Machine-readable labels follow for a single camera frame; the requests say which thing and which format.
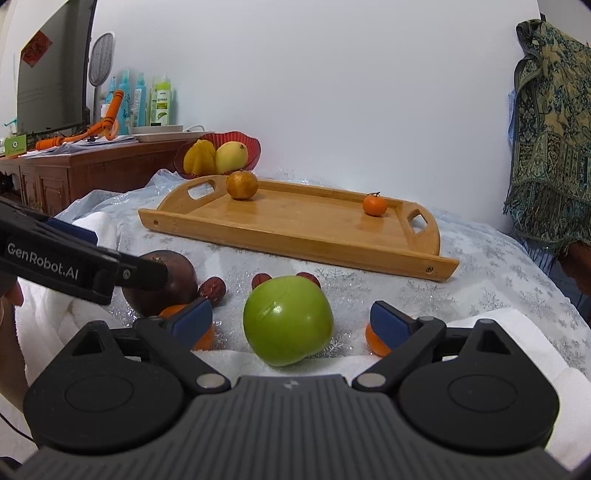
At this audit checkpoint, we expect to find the green labelled box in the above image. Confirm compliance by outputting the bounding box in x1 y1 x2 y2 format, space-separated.
0 134 29 158

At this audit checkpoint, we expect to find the wooden cabinet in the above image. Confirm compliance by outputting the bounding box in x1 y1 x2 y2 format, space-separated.
0 137 219 219

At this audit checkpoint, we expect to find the person's left hand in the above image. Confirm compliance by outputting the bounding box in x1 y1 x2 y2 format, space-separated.
0 279 29 403

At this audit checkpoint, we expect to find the orange handled tool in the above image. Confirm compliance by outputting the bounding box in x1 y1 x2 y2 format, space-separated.
36 88 126 151

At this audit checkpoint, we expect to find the glittery snowflake tablecloth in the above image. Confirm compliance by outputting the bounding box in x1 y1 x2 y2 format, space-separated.
53 168 581 385

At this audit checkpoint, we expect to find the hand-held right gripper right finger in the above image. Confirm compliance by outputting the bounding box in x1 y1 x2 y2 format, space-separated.
351 300 514 394

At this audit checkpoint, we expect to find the patterned fringed scarf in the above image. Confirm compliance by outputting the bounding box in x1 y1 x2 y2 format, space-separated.
503 18 591 254

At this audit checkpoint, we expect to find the black cable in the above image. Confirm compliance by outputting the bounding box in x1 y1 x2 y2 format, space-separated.
0 410 34 446

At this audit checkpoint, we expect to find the small mandarin with stem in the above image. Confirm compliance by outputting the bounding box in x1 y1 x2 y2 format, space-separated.
362 191 387 217

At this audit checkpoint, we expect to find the blue bottle with label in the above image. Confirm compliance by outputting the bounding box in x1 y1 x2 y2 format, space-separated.
133 73 148 128

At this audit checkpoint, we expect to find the wooden tray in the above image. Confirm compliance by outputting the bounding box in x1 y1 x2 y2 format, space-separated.
137 174 460 281

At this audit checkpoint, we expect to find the tall blue spray bottle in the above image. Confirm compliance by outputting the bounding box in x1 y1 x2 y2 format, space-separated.
118 69 133 136

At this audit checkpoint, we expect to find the brownish russet orange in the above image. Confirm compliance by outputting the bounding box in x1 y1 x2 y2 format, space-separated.
226 170 258 201

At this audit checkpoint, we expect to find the yellow starfruit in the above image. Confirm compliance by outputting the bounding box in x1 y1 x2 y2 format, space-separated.
184 140 217 176

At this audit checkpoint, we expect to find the dark purple tomato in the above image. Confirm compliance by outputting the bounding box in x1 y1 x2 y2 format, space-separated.
122 250 199 317

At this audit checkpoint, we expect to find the stack of papers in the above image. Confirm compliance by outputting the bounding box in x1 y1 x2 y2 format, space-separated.
44 136 140 154

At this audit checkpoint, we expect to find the electric fly swatter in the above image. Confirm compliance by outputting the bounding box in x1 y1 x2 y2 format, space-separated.
88 31 116 121

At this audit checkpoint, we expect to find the dark flat screen monitor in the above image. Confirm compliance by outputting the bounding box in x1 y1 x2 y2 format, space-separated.
16 0 98 136

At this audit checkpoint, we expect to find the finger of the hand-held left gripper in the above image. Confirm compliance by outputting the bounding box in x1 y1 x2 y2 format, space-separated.
44 218 99 248
115 251 170 292

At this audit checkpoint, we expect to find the light blue garment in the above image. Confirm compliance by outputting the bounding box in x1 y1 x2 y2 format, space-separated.
507 88 519 149

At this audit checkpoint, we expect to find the yellow mango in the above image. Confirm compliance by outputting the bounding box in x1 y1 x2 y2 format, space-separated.
215 141 249 175

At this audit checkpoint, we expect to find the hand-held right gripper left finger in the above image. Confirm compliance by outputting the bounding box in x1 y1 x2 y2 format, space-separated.
69 298 232 396

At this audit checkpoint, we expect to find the white flat tray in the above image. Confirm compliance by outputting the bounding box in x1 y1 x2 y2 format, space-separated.
128 123 186 143

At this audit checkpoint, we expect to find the small stemless mandarin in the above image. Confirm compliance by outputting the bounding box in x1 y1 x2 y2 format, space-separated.
159 305 216 352
365 323 393 357

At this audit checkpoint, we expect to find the white towel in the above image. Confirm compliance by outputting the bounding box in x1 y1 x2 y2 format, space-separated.
16 215 591 468

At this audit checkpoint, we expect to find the green apple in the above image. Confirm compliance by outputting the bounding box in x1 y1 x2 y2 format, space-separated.
243 275 334 367

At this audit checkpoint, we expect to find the red glass bowl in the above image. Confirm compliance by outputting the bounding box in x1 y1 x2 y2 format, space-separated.
174 131 262 180

